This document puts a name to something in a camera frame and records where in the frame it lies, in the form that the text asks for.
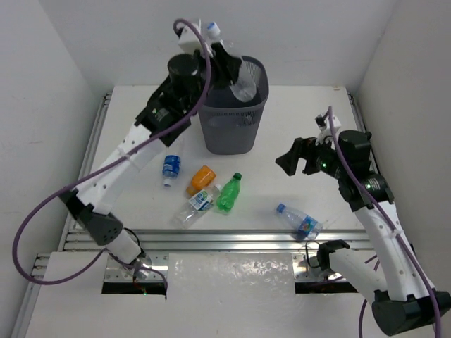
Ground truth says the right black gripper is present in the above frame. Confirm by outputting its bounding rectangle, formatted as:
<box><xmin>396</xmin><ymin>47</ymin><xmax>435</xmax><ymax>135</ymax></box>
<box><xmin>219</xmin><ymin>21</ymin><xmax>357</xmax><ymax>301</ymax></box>
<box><xmin>276</xmin><ymin>131</ymin><xmax>347</xmax><ymax>179</ymax></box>

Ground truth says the crushed clear bottle white label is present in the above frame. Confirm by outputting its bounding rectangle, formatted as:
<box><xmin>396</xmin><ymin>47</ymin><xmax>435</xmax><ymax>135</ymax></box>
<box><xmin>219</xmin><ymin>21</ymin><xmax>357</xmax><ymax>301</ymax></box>
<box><xmin>171</xmin><ymin>184</ymin><xmax>222</xmax><ymax>229</ymax></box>

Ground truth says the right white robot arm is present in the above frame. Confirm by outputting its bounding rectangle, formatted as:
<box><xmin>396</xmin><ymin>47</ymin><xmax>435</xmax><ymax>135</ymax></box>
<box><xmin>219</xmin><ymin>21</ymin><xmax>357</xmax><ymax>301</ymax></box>
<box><xmin>276</xmin><ymin>130</ymin><xmax>450</xmax><ymax>336</ymax></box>

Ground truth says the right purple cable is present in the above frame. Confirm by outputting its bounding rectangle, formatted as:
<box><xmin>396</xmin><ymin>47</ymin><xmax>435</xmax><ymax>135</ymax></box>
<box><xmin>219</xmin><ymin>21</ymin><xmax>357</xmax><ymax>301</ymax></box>
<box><xmin>326</xmin><ymin>106</ymin><xmax>443</xmax><ymax>338</ymax></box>

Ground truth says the clear bottle white cap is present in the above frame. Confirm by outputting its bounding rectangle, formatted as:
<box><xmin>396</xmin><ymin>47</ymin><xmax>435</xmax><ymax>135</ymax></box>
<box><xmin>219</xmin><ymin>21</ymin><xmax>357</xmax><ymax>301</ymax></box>
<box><xmin>206</xmin><ymin>22</ymin><xmax>257</xmax><ymax>103</ymax></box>

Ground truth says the grey mesh waste bin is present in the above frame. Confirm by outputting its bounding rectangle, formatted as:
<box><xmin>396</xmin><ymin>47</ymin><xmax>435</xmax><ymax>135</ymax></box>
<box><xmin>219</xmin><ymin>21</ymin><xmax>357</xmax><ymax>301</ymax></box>
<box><xmin>199</xmin><ymin>56</ymin><xmax>269</xmax><ymax>155</ymax></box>

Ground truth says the orange plastic bottle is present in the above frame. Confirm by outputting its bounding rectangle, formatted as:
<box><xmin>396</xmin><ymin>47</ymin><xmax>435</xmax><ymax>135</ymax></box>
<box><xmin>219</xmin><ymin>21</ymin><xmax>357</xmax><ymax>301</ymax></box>
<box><xmin>186</xmin><ymin>165</ymin><xmax>216</xmax><ymax>196</ymax></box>

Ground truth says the clear bottle blue label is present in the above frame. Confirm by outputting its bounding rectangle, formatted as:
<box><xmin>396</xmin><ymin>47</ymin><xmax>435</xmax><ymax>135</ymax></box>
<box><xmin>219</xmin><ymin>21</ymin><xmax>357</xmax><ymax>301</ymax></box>
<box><xmin>162</xmin><ymin>137</ymin><xmax>185</xmax><ymax>188</ymax></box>

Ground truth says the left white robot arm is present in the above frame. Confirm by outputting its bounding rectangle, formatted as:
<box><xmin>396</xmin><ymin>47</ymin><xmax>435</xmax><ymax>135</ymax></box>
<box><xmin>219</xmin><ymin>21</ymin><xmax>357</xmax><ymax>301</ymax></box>
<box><xmin>59</xmin><ymin>42</ymin><xmax>242</xmax><ymax>264</ymax></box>

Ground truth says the green plastic bottle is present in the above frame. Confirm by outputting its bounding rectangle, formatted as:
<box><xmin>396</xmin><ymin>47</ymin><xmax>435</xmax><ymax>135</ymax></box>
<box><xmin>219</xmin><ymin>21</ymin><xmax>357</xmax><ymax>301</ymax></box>
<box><xmin>216</xmin><ymin>173</ymin><xmax>242</xmax><ymax>213</ymax></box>

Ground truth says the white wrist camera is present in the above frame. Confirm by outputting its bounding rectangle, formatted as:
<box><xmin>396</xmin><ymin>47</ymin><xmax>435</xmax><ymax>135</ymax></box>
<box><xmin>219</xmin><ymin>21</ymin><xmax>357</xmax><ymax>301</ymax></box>
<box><xmin>315</xmin><ymin>113</ymin><xmax>342</xmax><ymax>144</ymax></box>
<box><xmin>178</xmin><ymin>18</ymin><xmax>214</xmax><ymax>57</ymax></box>

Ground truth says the purple cable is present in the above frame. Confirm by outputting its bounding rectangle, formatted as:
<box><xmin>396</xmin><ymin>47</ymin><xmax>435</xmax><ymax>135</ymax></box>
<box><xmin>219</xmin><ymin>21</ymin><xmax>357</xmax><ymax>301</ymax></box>
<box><xmin>12</xmin><ymin>18</ymin><xmax>212</xmax><ymax>296</ymax></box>
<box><xmin>326</xmin><ymin>106</ymin><xmax>443</xmax><ymax>338</ymax></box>

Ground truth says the clear bottle colourful label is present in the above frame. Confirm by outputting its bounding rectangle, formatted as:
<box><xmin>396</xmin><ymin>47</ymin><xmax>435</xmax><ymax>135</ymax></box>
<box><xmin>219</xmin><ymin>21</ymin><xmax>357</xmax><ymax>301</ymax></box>
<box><xmin>276</xmin><ymin>204</ymin><xmax>323</xmax><ymax>241</ymax></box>

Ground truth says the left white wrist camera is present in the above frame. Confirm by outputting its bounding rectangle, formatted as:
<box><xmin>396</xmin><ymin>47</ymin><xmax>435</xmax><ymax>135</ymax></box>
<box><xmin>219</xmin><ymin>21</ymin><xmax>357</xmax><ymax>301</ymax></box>
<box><xmin>178</xmin><ymin>18</ymin><xmax>214</xmax><ymax>57</ymax></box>

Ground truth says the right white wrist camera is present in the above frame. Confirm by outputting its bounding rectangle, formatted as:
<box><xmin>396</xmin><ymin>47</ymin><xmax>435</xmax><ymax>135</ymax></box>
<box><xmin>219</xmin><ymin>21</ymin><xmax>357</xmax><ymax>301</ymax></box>
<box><xmin>315</xmin><ymin>113</ymin><xmax>342</xmax><ymax>144</ymax></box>

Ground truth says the aluminium front rail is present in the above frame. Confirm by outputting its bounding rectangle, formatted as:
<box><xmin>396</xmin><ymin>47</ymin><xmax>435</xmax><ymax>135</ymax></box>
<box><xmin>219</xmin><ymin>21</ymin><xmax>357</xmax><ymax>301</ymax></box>
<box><xmin>27</xmin><ymin>228</ymin><xmax>374</xmax><ymax>286</ymax></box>

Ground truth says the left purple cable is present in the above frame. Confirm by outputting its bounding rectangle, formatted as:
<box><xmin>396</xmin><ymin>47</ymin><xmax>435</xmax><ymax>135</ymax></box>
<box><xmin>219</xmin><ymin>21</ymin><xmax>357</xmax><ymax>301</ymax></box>
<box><xmin>12</xmin><ymin>18</ymin><xmax>212</xmax><ymax>296</ymax></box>

